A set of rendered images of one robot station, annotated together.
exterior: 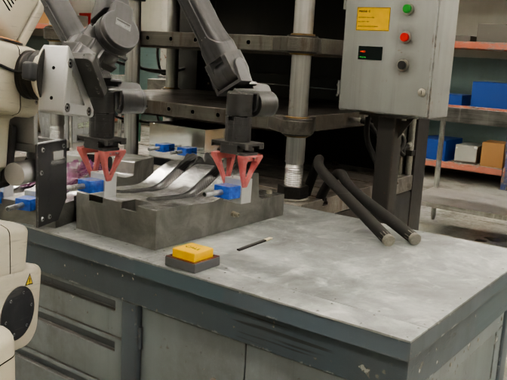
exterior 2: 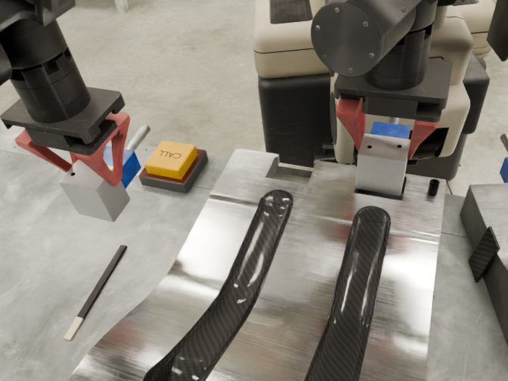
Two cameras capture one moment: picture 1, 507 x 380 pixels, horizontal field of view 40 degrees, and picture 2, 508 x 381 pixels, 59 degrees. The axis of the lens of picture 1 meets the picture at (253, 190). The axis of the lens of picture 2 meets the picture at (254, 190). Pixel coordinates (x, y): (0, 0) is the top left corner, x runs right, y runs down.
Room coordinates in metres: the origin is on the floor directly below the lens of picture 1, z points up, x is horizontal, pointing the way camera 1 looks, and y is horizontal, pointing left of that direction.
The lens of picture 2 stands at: (1.92, 0.15, 1.27)
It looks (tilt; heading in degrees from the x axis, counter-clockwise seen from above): 45 degrees down; 171
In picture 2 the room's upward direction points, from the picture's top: 9 degrees counter-clockwise
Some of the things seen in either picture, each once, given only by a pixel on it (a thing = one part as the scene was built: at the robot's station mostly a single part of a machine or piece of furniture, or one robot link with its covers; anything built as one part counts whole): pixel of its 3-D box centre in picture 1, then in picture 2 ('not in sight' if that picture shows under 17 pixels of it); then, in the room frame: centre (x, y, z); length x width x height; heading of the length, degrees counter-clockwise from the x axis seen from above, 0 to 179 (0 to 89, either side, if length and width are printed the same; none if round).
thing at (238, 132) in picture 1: (238, 132); (52, 88); (1.51, 0.04, 1.06); 0.10 x 0.07 x 0.07; 53
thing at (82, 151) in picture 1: (96, 158); (401, 119); (1.58, 0.36, 0.97); 0.07 x 0.07 x 0.09; 54
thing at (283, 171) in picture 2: (136, 210); (292, 179); (1.52, 0.26, 0.87); 0.05 x 0.05 x 0.04; 54
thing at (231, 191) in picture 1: (224, 191); (119, 162); (1.48, 0.06, 0.93); 0.13 x 0.05 x 0.05; 143
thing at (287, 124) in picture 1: (226, 121); not in sight; (2.79, 0.12, 0.96); 1.29 x 0.83 x 0.18; 54
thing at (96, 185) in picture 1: (87, 185); (389, 137); (1.54, 0.38, 0.92); 0.13 x 0.05 x 0.05; 144
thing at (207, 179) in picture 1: (181, 176); (282, 320); (1.73, 0.18, 0.92); 0.35 x 0.16 x 0.09; 144
